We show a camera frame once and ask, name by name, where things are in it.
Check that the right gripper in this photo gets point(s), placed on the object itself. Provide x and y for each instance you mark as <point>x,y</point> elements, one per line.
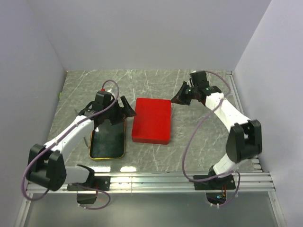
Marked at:
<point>179,98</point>

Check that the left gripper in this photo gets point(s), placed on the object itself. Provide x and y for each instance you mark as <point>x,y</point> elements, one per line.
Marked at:
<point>127,111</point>

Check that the red box lid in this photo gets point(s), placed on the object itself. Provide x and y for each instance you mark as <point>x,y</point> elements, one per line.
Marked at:
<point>152,124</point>

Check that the black gold-rimmed tray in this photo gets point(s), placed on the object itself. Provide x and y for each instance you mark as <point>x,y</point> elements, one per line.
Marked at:
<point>107,141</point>

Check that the metal tongs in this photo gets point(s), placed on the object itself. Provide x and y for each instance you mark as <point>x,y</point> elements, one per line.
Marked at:
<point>83,126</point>

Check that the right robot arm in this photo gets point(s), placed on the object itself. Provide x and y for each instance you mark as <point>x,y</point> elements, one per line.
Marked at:
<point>245,135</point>

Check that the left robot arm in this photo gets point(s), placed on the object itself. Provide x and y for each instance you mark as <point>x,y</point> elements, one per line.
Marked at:
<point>46,163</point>

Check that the aluminium right rail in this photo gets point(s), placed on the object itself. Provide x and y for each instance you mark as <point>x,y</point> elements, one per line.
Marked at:
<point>255,162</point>

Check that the aluminium rail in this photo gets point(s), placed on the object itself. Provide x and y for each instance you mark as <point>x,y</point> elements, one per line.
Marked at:
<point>162,182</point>
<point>255,162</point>

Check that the aluminium front rail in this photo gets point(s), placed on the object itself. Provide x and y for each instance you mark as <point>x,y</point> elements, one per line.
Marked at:
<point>162,182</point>

